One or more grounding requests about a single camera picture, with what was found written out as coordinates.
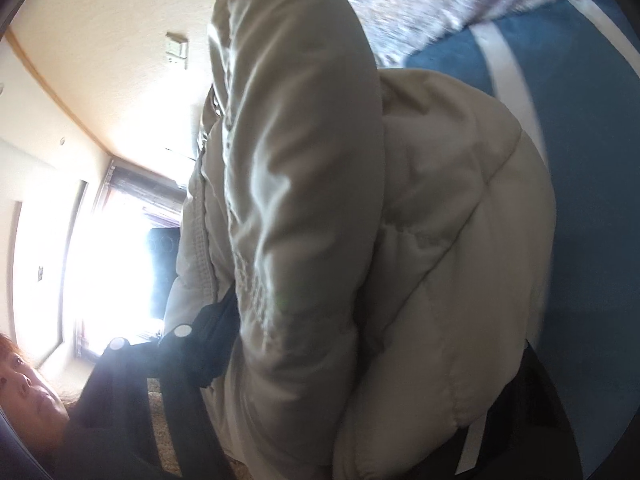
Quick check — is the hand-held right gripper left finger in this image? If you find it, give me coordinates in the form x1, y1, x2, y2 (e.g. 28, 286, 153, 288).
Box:
62, 287, 241, 480

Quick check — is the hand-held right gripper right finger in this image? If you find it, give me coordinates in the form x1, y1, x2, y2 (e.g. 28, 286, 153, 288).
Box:
452, 342, 583, 480

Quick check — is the white puffer jacket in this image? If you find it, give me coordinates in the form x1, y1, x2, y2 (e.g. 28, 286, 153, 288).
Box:
162, 0, 558, 480

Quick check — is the window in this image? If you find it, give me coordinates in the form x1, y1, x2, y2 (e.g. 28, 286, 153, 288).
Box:
62, 160, 188, 358

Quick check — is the blue white-striped bed sheet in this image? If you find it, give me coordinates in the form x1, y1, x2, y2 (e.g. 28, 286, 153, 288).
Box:
405, 0, 640, 476

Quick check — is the white wall switch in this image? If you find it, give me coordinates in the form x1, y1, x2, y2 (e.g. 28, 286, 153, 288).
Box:
166, 32, 191, 70

